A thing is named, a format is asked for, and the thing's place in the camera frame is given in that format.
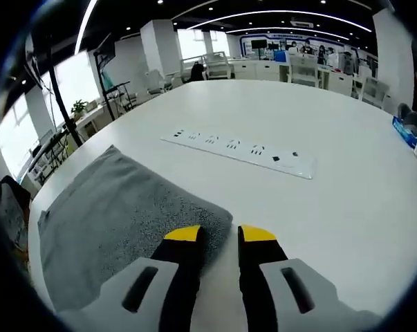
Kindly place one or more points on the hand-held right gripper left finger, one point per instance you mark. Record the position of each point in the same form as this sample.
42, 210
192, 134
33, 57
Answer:
132, 304

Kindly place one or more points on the white table socket panel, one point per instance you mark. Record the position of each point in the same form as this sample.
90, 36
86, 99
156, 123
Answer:
287, 165

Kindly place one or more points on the black stand pole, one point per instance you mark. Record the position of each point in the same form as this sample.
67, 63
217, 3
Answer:
64, 117

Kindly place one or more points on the white office chair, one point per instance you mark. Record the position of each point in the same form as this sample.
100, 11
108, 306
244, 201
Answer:
218, 65
158, 81
304, 71

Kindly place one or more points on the blue tissue packet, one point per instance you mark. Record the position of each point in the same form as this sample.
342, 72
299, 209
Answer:
403, 133

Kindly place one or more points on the small potted plant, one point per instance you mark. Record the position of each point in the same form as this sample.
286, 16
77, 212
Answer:
79, 109

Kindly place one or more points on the black backpack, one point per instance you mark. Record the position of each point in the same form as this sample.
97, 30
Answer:
197, 72

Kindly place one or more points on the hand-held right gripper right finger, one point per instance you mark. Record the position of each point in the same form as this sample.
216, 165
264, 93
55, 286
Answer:
263, 304

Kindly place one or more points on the grey towel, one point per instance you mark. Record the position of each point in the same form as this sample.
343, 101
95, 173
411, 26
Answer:
118, 207

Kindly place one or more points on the black light on stand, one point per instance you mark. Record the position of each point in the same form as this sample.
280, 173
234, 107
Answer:
104, 52

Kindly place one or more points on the blue container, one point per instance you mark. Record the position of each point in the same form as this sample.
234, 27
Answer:
279, 56

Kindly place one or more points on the black monitor screen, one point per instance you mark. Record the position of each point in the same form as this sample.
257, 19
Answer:
259, 44

